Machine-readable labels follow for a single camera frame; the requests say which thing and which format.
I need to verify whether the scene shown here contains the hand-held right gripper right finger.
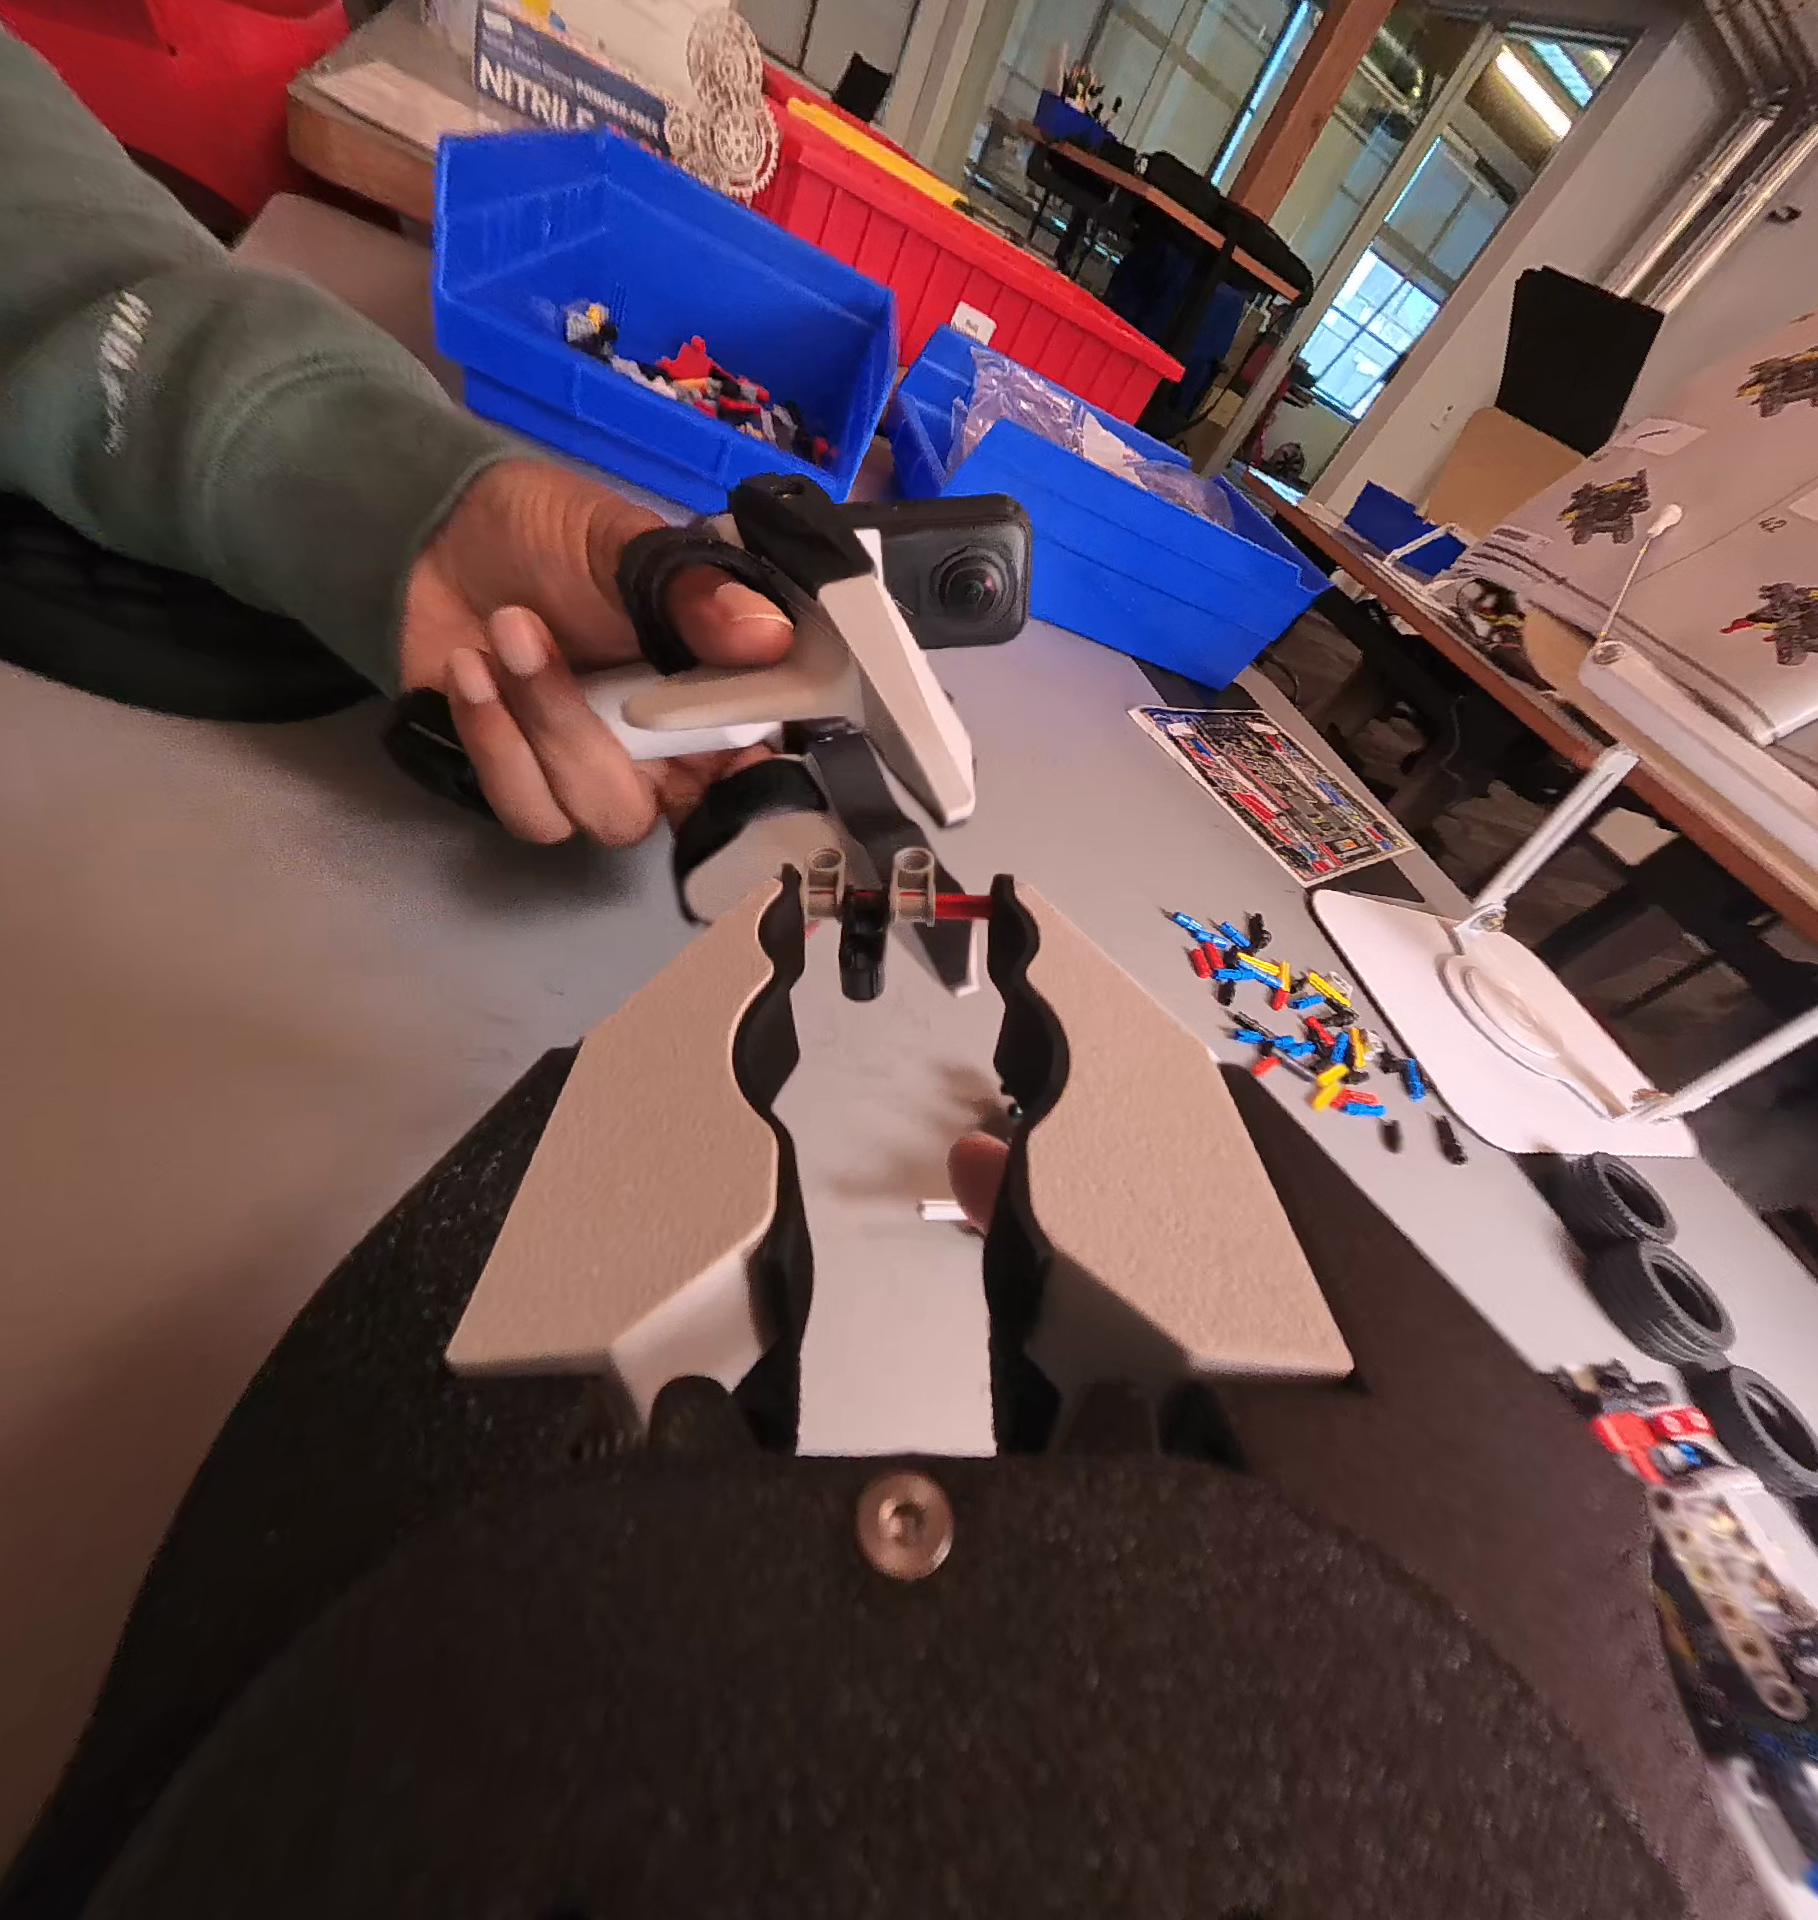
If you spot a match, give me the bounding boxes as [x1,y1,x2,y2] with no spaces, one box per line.
[985,873,1357,1419]

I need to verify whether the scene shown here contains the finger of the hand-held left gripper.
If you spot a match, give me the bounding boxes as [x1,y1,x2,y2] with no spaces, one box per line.
[809,716,990,996]
[815,568,980,828]

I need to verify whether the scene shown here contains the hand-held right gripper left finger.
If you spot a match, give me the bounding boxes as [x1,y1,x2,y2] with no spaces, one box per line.
[444,877,820,1423]

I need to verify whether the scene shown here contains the person's left forearm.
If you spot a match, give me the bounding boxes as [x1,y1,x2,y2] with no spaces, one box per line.
[0,0,552,694]

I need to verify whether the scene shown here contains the pile of coloured lego pins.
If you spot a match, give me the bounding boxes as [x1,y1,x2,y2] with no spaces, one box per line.
[1168,906,1468,1163]

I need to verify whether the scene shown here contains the blue bin with lego pieces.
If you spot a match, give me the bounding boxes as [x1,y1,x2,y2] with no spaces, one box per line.
[432,128,898,515]

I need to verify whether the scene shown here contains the lego sticker sheet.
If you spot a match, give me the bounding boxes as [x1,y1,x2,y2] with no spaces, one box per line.
[1129,706,1414,887]

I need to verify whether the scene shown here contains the lego car chassis assembly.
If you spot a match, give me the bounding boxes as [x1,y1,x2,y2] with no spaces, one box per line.
[1554,1356,1818,1908]

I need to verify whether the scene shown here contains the lego instruction booklet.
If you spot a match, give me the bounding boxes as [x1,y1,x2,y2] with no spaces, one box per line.
[1449,285,1818,819]

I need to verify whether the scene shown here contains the person's left hand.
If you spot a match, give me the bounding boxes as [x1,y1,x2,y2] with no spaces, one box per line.
[401,456,800,848]

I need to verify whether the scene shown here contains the clear plastic bag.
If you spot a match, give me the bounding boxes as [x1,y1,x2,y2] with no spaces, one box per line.
[951,352,1245,529]

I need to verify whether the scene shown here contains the red plastic bin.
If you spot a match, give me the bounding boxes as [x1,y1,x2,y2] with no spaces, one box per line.
[752,60,1184,429]

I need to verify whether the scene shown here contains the white book stand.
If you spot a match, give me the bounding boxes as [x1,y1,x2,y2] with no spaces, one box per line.
[1309,503,1818,1160]

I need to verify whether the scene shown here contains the yellow plastic strip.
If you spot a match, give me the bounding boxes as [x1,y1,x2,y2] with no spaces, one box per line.
[785,95,974,210]

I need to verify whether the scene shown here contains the white laser-cut gears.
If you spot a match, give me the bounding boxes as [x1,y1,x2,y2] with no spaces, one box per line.
[663,6,783,203]

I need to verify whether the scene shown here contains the background wooden desk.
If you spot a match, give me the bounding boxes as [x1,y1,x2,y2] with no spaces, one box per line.
[1021,90,1319,443]

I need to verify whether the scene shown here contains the disposable glove box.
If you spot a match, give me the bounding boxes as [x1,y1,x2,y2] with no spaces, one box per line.
[471,0,674,154]

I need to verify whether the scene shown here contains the small blue bin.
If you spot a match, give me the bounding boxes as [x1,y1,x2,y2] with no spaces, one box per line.
[1340,479,1468,582]

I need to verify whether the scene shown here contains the wooden edged side table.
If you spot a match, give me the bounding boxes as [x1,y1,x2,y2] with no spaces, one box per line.
[1240,465,1818,980]

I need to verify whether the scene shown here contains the open cardboard box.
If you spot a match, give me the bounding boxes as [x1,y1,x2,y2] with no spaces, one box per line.
[1426,268,1667,536]

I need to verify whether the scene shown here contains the red plastic container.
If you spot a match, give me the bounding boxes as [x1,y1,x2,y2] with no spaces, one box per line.
[0,0,354,221]

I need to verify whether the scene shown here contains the wooden post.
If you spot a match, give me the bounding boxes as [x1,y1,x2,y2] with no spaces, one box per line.
[1224,0,1403,223]

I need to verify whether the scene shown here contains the silver ventilation duct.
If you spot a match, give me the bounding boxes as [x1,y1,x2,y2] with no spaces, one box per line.
[1598,0,1818,309]

